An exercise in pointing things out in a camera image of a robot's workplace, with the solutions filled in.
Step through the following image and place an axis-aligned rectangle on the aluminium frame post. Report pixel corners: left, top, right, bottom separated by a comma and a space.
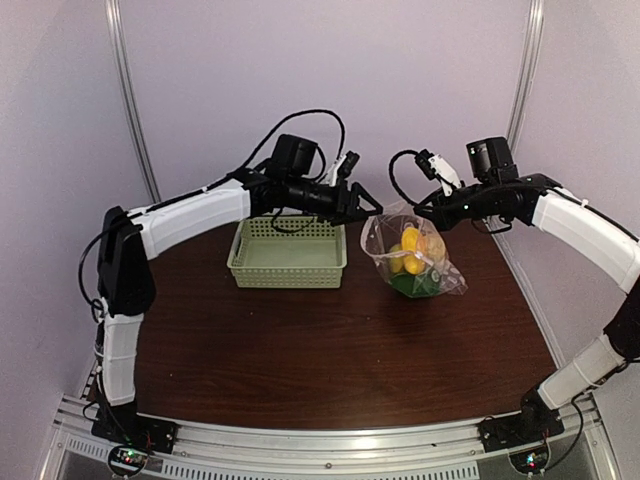
507, 0, 545, 153
104, 0, 161, 203

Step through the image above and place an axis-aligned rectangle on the toy orange mango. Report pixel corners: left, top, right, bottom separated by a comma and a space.
401, 227, 426, 275

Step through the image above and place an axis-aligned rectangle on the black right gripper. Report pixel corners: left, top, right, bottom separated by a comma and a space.
415, 180, 498, 231

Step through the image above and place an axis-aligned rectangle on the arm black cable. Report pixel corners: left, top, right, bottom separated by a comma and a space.
388, 148, 426, 207
77, 109, 347, 321

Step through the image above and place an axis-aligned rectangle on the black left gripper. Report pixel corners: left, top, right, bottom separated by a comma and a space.
287, 176, 384, 226

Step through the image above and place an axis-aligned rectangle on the front aluminium rail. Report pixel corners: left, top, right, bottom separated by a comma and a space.
35, 395, 622, 479

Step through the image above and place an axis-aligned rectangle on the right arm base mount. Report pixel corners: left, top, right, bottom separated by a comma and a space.
478, 412, 565, 453

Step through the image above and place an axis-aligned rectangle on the clear zip top bag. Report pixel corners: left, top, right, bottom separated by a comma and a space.
360, 201, 468, 299

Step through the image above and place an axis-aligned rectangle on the right circuit board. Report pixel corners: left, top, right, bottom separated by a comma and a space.
509, 445, 550, 477

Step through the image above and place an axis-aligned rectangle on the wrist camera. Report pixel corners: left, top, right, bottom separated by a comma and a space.
322, 151, 360, 187
414, 149, 462, 197

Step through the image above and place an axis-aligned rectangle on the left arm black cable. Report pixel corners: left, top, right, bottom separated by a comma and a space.
77, 109, 347, 321

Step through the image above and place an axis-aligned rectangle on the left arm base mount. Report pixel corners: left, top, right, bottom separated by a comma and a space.
91, 412, 178, 454

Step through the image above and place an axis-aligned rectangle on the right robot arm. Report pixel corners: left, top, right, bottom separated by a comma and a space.
414, 137, 639, 442

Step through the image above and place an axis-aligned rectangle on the toy bok choy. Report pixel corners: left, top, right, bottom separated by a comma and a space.
390, 273, 441, 298

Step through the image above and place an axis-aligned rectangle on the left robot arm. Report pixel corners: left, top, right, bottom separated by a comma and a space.
88, 134, 382, 444

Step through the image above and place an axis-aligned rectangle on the circuit board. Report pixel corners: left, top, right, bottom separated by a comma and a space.
509, 445, 550, 477
107, 445, 150, 477

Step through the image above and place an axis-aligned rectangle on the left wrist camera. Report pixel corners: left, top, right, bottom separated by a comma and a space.
322, 151, 360, 187

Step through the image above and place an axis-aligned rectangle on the toy yellow lemon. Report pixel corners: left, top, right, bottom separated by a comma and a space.
388, 244, 404, 275

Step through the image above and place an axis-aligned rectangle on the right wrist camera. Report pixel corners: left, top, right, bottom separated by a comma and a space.
414, 149, 462, 197

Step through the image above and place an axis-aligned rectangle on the toy potato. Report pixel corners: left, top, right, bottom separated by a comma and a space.
416, 233, 447, 262

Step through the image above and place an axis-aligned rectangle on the green plastic basket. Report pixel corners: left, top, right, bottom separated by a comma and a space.
227, 215, 347, 289

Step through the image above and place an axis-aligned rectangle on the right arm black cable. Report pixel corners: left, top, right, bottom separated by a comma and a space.
388, 148, 426, 207

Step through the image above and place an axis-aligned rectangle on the left circuit board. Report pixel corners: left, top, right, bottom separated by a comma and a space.
107, 445, 150, 477

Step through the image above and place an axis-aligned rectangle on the left aluminium frame post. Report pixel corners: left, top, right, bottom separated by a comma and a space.
104, 0, 161, 203

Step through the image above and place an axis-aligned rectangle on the right aluminium frame post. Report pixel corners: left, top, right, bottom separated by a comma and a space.
507, 0, 545, 153

